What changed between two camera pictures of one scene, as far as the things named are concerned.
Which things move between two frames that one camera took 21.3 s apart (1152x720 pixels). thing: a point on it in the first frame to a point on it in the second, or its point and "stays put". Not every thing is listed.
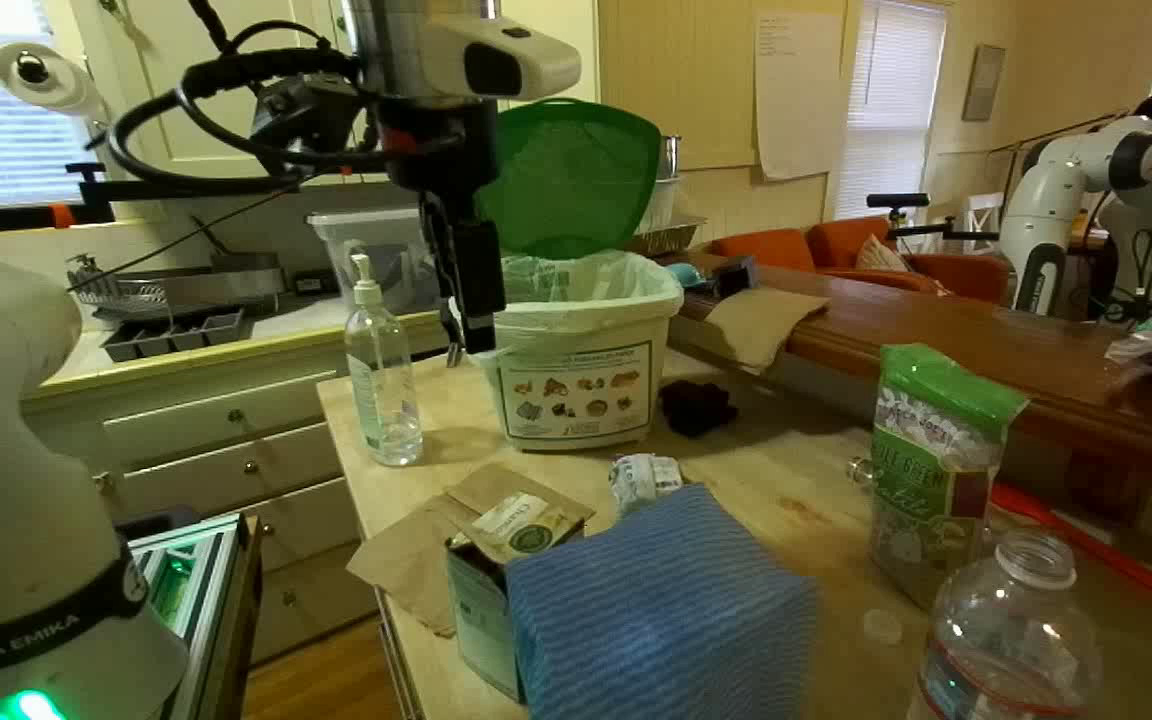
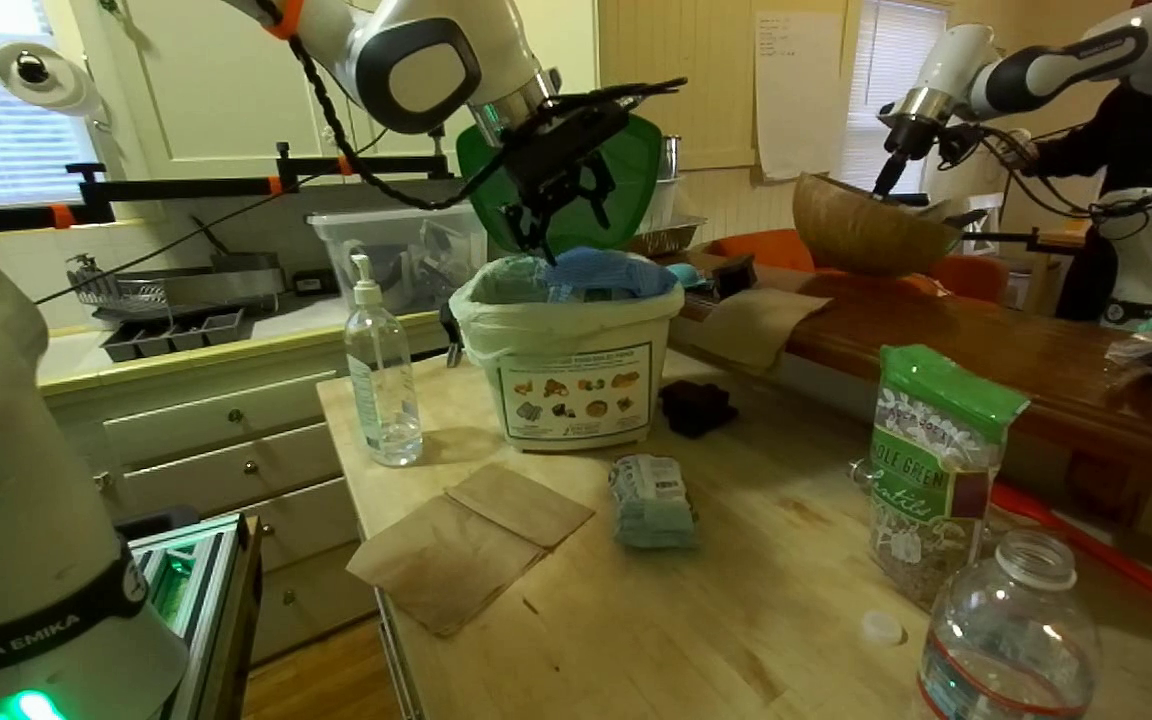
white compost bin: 580,345 stays put
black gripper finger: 483,276 to 606,184
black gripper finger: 442,261 to 541,211
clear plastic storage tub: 396,256 stays put
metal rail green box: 206,585 stays put
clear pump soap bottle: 377,375 stays put
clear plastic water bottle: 1014,637 stays put
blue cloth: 670,610 to 596,275
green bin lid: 568,178 stays put
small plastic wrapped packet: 646,472 stays put
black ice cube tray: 164,331 stays put
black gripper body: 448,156 to 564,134
